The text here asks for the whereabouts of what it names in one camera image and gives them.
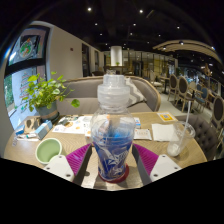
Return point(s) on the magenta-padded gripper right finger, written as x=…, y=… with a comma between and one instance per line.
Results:
x=161, y=166

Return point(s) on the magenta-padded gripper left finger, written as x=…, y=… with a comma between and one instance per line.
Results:
x=61, y=166

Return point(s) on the clear bottle with blue label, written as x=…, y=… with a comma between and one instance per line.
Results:
x=113, y=96

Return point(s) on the pale green mug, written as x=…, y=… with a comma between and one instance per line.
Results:
x=48, y=150

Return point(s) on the clear plastic cup with straw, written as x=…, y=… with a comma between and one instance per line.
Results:
x=178, y=140

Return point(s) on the white paper napkin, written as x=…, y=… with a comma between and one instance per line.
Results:
x=163, y=132

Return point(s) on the printed menu leaflet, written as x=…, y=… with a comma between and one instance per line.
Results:
x=73, y=125

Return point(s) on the yellow square card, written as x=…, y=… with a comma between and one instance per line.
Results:
x=166, y=117

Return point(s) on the small white blue box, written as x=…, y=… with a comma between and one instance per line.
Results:
x=137, y=122

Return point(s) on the brown cardboard holder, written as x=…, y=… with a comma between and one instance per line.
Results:
x=31, y=122

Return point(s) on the dark grey tufted armchair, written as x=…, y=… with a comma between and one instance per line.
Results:
x=203, y=133

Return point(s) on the blue white small pack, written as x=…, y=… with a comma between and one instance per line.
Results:
x=19, y=129

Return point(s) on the green potted plant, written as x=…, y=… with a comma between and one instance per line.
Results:
x=43, y=90

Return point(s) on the dark-framed window with decals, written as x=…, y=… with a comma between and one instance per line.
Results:
x=23, y=50

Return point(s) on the group of ceiling spotlights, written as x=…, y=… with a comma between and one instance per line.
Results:
x=141, y=11

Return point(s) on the grey sofa with wooden frame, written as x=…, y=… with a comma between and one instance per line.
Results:
x=83, y=91

